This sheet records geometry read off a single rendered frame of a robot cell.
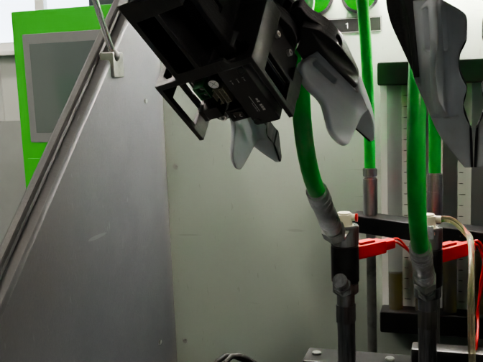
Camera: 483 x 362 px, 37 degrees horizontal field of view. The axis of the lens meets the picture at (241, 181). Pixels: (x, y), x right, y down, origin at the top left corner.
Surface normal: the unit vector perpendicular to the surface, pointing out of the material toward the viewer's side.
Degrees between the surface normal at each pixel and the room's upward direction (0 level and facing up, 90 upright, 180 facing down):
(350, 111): 66
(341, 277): 55
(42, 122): 90
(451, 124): 90
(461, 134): 90
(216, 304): 90
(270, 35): 77
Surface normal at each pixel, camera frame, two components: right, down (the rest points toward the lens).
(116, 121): 0.95, 0.00
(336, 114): 0.68, -0.33
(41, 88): -0.34, 0.15
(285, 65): 0.84, -0.18
